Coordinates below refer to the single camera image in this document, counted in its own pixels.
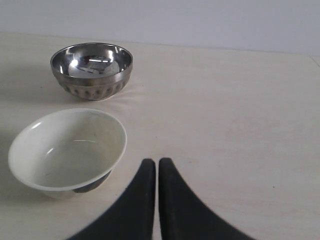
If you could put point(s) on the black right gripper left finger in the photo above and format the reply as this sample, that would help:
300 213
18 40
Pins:
131 216

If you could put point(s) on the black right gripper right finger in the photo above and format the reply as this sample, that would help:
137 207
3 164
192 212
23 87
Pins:
183 216

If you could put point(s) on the white ceramic bowl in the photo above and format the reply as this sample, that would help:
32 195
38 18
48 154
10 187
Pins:
68 152

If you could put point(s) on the ribbed stainless steel bowl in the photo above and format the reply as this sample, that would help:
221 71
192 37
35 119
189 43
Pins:
92 71

